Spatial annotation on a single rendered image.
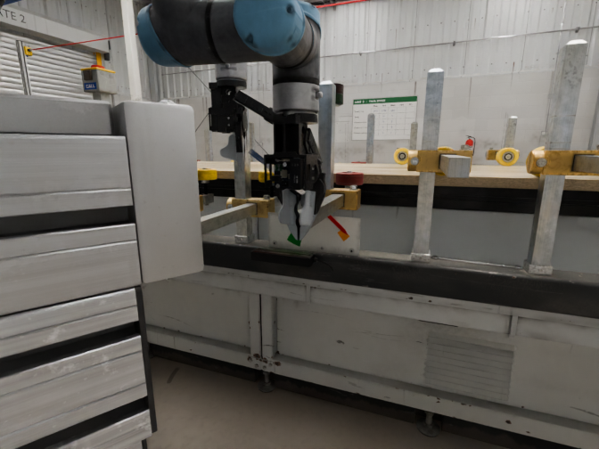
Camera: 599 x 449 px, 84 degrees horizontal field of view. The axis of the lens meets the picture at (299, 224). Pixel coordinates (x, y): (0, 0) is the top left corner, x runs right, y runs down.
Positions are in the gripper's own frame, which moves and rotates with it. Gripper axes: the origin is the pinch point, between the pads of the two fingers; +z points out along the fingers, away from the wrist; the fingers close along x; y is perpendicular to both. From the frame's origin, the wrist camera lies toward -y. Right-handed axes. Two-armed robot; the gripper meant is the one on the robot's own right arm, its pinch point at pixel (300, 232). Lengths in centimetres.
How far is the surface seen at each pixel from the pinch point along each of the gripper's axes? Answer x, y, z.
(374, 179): 6.8, -46.0, -5.9
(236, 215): -23.5, -17.4, 1.6
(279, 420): -23, -40, 83
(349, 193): 3.1, -28.3, -3.7
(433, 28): 19, -748, -258
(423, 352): 25, -54, 53
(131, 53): -160, -125, -74
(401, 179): 14.4, -46.0, -6.2
